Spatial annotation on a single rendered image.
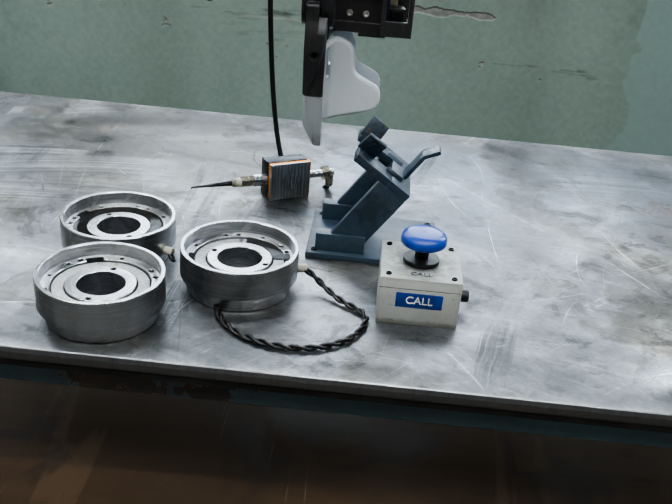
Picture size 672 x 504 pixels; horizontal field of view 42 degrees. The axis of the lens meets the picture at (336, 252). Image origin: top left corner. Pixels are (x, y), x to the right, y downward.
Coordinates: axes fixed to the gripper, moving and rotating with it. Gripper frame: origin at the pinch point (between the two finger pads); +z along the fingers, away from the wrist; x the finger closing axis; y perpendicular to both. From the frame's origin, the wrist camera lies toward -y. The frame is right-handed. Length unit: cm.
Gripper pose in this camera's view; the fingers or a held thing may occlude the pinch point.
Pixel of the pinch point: (308, 127)
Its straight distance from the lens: 70.9
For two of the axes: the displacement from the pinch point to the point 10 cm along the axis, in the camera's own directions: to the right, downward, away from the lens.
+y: 10.0, 0.9, 0.0
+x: 0.4, -4.6, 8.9
